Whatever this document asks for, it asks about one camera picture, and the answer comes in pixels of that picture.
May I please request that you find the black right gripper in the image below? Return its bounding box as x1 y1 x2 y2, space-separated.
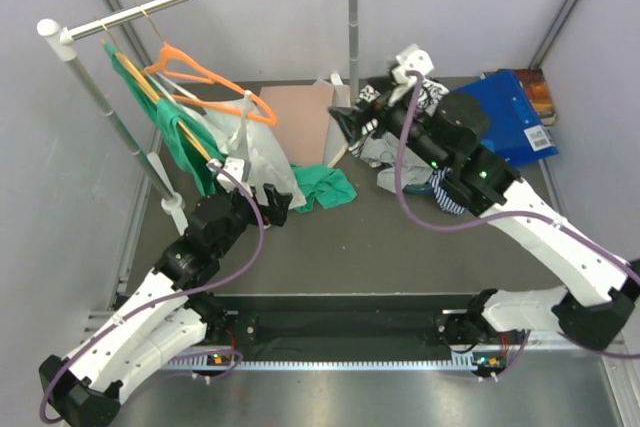
328 75 449 173

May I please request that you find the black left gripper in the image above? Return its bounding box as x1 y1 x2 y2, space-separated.
213 174 292 258

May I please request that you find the white tank top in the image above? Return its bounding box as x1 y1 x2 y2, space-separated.
153 75 306 209

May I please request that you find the orange clothes hanger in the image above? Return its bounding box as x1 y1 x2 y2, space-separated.
138 5 280 127

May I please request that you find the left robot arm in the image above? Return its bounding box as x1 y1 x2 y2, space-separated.
39 185 292 426

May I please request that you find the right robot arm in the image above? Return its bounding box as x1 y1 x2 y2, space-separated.
329 91 639 352

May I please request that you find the green tank top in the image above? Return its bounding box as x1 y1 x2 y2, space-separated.
104 43 357 213

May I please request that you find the yellow clothes hanger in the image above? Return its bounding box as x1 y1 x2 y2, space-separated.
101 25 227 166

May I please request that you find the grey shirt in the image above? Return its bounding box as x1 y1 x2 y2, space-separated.
355 133 433 193

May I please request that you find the striped black white shirt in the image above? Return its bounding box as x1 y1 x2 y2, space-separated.
348 76 449 157

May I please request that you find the blue striped shirt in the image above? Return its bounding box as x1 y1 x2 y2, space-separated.
429 170 466 216

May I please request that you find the blue folder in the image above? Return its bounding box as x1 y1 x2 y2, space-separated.
456 70 558 167

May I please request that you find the silver clothes rack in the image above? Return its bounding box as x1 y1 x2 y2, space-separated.
35 0 362 231

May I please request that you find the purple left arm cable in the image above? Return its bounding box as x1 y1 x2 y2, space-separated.
38 161 266 423

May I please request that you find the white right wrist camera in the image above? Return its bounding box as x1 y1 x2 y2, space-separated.
390 44 434 84

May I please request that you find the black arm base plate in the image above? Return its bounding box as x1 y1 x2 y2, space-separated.
199 294 526 351

